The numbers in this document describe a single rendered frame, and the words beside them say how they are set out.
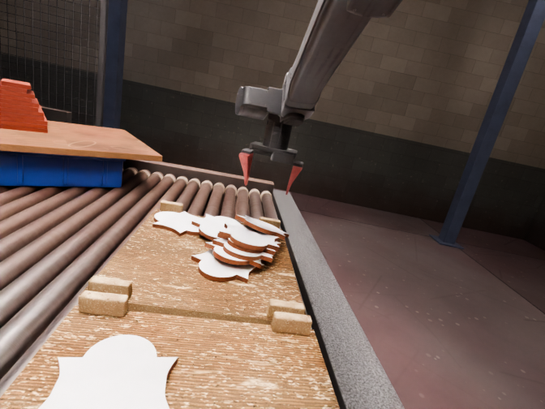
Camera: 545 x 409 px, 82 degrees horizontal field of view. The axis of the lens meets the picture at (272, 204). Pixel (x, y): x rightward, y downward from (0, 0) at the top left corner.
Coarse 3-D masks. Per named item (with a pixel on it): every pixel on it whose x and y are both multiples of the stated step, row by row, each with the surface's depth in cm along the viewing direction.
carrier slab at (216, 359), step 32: (64, 320) 41; (96, 320) 42; (128, 320) 43; (160, 320) 44; (192, 320) 45; (64, 352) 36; (160, 352) 39; (192, 352) 40; (224, 352) 41; (256, 352) 42; (288, 352) 43; (320, 352) 44; (32, 384) 32; (192, 384) 35; (224, 384) 36; (256, 384) 37; (288, 384) 38; (320, 384) 39
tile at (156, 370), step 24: (120, 336) 39; (72, 360) 34; (96, 360) 35; (120, 360) 35; (144, 360) 36; (168, 360) 37; (72, 384) 32; (96, 384) 32; (120, 384) 33; (144, 384) 33; (48, 408) 29; (72, 408) 29; (96, 408) 30; (120, 408) 30; (144, 408) 31; (168, 408) 31
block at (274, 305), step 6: (270, 300) 49; (276, 300) 50; (282, 300) 50; (270, 306) 49; (276, 306) 49; (282, 306) 49; (288, 306) 49; (294, 306) 49; (300, 306) 50; (270, 312) 49; (294, 312) 49; (300, 312) 49; (270, 318) 49
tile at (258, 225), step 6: (240, 216) 74; (246, 216) 79; (246, 222) 71; (252, 222) 71; (258, 222) 75; (264, 222) 82; (258, 228) 69; (264, 228) 69; (270, 228) 74; (276, 228) 79; (270, 234) 70; (276, 234) 72; (282, 234) 73; (288, 234) 78
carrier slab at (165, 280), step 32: (128, 256) 58; (160, 256) 61; (288, 256) 72; (160, 288) 51; (192, 288) 53; (224, 288) 55; (256, 288) 57; (288, 288) 59; (224, 320) 48; (256, 320) 49
